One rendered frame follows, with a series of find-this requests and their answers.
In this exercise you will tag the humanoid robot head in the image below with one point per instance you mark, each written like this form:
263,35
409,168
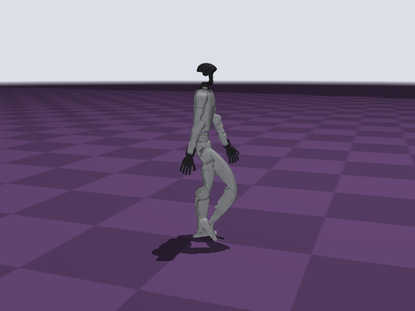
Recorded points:
206,69

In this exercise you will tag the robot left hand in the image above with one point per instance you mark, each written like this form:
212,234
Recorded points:
231,151

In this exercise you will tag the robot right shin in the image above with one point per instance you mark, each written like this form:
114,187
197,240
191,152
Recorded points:
225,202

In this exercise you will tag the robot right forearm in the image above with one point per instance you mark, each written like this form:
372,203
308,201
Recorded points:
195,133

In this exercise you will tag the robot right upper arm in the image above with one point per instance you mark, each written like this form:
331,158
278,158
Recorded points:
201,100

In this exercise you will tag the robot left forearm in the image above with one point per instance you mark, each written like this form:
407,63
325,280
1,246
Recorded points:
221,133

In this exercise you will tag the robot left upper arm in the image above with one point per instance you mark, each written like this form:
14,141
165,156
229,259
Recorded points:
216,118

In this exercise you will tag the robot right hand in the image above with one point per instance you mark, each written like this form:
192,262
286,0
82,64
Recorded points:
188,162

